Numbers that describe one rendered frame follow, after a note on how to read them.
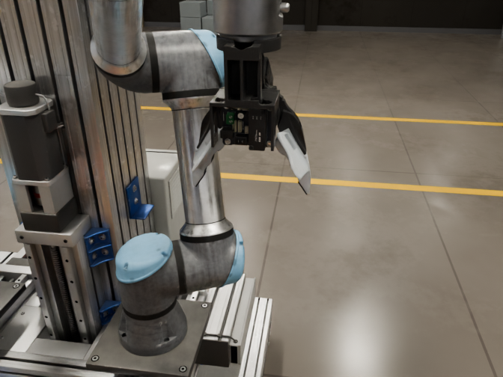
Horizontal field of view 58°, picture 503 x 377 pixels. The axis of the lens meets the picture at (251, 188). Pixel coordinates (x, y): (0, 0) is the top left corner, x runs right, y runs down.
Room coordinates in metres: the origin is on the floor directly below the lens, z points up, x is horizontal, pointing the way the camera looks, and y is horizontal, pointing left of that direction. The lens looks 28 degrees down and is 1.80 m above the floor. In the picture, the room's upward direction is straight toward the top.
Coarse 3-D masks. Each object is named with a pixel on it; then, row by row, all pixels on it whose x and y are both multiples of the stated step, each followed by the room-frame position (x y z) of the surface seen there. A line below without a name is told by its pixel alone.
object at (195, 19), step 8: (192, 0) 8.22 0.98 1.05; (208, 0) 8.22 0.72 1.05; (184, 8) 7.91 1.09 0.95; (192, 8) 7.88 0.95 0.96; (200, 8) 7.86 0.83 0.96; (208, 8) 8.20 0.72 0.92; (184, 16) 7.91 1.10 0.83; (192, 16) 7.88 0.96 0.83; (200, 16) 7.86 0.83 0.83; (208, 16) 7.98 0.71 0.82; (184, 24) 7.91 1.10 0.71; (192, 24) 7.89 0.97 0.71; (200, 24) 7.86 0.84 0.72; (208, 24) 7.83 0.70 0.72
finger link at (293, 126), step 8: (280, 104) 0.53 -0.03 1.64; (288, 112) 0.52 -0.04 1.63; (280, 120) 0.52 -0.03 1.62; (288, 120) 0.52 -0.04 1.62; (296, 120) 0.52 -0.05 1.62; (280, 128) 0.52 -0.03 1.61; (296, 128) 0.52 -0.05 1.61; (296, 136) 0.52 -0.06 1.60; (304, 144) 0.53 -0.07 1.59; (304, 152) 0.52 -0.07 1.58
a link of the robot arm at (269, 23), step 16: (224, 0) 0.49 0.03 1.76; (240, 0) 0.48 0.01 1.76; (256, 0) 0.48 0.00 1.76; (272, 0) 0.49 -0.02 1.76; (224, 16) 0.49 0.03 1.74; (240, 16) 0.48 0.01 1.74; (256, 16) 0.48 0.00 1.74; (272, 16) 0.49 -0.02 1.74; (224, 32) 0.49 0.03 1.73; (240, 32) 0.48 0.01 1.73; (256, 32) 0.48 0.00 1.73; (272, 32) 0.49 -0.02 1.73
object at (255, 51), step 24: (240, 48) 0.51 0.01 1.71; (264, 48) 0.49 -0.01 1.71; (240, 72) 0.47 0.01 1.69; (216, 96) 0.50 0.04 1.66; (240, 96) 0.47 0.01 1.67; (264, 96) 0.50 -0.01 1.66; (216, 120) 0.49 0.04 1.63; (240, 120) 0.48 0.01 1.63; (264, 120) 0.47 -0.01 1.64; (240, 144) 0.48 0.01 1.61; (264, 144) 0.47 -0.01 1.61
